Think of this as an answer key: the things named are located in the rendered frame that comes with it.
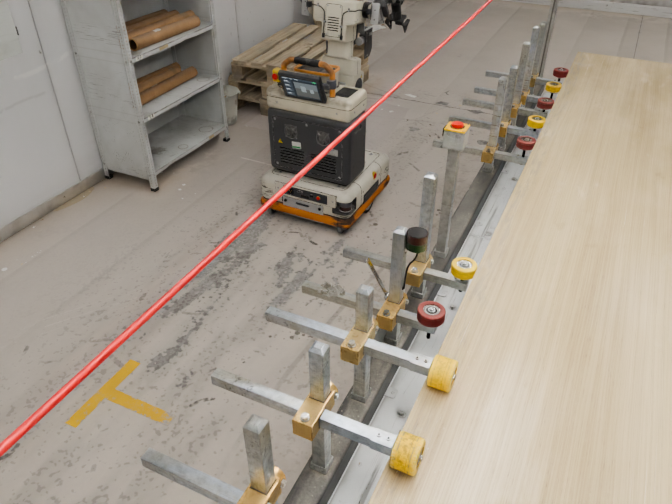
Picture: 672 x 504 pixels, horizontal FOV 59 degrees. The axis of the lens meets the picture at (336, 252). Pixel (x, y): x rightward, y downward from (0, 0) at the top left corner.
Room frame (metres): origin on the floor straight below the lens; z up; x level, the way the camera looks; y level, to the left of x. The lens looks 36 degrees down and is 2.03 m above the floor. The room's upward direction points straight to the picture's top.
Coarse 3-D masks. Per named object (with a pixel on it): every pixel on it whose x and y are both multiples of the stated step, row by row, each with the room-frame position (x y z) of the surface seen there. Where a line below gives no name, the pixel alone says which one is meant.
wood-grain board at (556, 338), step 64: (576, 64) 3.39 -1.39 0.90; (640, 64) 3.39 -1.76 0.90; (576, 128) 2.51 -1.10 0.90; (640, 128) 2.51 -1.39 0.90; (576, 192) 1.93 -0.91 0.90; (640, 192) 1.93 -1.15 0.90; (512, 256) 1.52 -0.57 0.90; (576, 256) 1.52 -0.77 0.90; (640, 256) 1.52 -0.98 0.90; (512, 320) 1.22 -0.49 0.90; (576, 320) 1.22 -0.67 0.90; (640, 320) 1.22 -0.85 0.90; (512, 384) 0.99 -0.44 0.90; (576, 384) 0.99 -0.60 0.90; (640, 384) 0.99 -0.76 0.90; (448, 448) 0.81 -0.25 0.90; (512, 448) 0.81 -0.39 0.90; (576, 448) 0.81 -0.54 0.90; (640, 448) 0.81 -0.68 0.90
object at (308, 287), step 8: (304, 288) 1.42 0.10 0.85; (312, 288) 1.41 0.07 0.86; (320, 288) 1.41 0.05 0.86; (320, 296) 1.40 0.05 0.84; (336, 296) 1.37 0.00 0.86; (344, 296) 1.37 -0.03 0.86; (352, 296) 1.37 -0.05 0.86; (344, 304) 1.36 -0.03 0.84; (352, 304) 1.35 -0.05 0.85; (376, 304) 1.34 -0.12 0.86; (376, 312) 1.32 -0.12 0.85; (400, 312) 1.30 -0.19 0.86; (408, 312) 1.30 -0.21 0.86; (400, 320) 1.28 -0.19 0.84; (408, 320) 1.27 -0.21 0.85; (416, 320) 1.27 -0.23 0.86; (416, 328) 1.26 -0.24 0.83; (424, 328) 1.25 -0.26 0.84; (432, 328) 1.24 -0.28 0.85
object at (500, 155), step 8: (432, 144) 2.54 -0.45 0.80; (440, 144) 2.53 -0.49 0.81; (464, 152) 2.48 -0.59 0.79; (472, 152) 2.46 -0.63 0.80; (480, 152) 2.45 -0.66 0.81; (496, 152) 2.42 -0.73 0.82; (504, 152) 2.42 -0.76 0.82; (504, 160) 2.40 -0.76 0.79; (512, 160) 2.38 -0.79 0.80; (520, 160) 2.37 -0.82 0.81
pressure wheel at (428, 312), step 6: (420, 306) 1.27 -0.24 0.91; (426, 306) 1.28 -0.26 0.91; (432, 306) 1.28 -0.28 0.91; (438, 306) 1.27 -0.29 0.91; (420, 312) 1.25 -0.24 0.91; (426, 312) 1.25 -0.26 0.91; (432, 312) 1.25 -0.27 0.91; (438, 312) 1.25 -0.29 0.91; (444, 312) 1.25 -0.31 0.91; (420, 318) 1.24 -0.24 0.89; (426, 318) 1.23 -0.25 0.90; (432, 318) 1.22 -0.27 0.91; (438, 318) 1.23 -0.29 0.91; (444, 318) 1.24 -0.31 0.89; (426, 324) 1.23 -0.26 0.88; (432, 324) 1.22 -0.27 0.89; (438, 324) 1.23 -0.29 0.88; (426, 336) 1.26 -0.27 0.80
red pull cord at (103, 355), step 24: (384, 96) 0.99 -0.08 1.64; (360, 120) 0.89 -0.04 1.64; (336, 144) 0.80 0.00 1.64; (144, 312) 0.43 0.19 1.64; (120, 336) 0.39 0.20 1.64; (96, 360) 0.36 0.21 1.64; (72, 384) 0.34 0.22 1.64; (48, 408) 0.31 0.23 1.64; (24, 432) 0.29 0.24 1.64; (0, 456) 0.27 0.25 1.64
